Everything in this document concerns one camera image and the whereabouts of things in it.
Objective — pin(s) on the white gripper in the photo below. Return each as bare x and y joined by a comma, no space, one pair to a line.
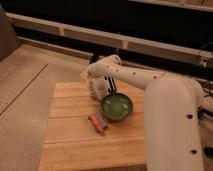
91,87

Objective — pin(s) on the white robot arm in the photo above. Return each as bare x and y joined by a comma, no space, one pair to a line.
172,103

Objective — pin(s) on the black striped object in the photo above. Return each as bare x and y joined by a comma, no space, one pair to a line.
112,87

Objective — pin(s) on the green bowl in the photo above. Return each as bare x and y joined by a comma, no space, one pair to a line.
116,106

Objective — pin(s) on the orange and blue packet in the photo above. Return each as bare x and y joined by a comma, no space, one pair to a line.
98,122

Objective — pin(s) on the wooden board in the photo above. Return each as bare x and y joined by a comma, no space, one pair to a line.
72,144

